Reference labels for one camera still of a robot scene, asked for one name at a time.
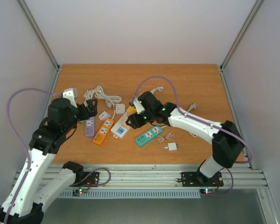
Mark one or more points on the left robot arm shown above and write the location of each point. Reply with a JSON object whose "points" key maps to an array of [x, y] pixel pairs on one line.
{"points": [[26, 204]]}

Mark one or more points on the white plug of long strip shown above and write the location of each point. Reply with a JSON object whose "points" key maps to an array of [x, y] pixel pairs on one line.
{"points": [[159, 88]]}

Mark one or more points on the orange power strip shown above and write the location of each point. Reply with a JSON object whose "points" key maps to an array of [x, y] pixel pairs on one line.
{"points": [[103, 131]]}

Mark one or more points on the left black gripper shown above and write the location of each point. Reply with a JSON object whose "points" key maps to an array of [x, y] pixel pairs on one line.
{"points": [[93, 109]]}

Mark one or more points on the long white power strip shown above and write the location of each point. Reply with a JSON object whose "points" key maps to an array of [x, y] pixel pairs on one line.
{"points": [[120, 129]]}

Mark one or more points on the yellow cube socket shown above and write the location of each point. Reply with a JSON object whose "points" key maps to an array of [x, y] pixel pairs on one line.
{"points": [[131, 110]]}

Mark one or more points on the purple power strip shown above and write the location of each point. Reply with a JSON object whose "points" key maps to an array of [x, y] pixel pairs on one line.
{"points": [[90, 127]]}

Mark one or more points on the small white USB charger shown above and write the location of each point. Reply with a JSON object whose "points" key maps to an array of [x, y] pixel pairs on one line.
{"points": [[104, 115]]}

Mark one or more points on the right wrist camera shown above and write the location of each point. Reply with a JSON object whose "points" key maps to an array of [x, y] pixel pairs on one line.
{"points": [[137, 104]]}

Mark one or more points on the grey slotted cable duct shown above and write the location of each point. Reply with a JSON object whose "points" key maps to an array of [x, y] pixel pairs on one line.
{"points": [[131, 194]]}

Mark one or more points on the white flat adapter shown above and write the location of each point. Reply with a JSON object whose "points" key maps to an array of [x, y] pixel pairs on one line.
{"points": [[120, 109]]}

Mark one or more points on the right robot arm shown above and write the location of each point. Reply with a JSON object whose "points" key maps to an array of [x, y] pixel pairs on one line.
{"points": [[224, 137]]}

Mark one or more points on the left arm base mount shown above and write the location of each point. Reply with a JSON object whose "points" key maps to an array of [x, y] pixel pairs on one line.
{"points": [[90, 180]]}

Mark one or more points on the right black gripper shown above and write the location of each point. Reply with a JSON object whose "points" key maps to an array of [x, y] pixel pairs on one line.
{"points": [[132, 121]]}

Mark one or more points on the white charger with pink cable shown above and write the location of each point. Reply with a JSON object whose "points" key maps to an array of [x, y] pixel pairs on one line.
{"points": [[171, 146]]}

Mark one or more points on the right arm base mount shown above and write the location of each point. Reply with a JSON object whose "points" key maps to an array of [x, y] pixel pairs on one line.
{"points": [[192, 179]]}

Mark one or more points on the aluminium rail frame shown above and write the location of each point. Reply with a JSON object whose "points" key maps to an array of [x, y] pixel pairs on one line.
{"points": [[165, 176]]}

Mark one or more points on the teal power strip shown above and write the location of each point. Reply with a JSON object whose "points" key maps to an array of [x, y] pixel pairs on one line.
{"points": [[148, 136]]}

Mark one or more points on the beige cube socket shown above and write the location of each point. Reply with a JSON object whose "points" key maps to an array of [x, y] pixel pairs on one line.
{"points": [[127, 124]]}

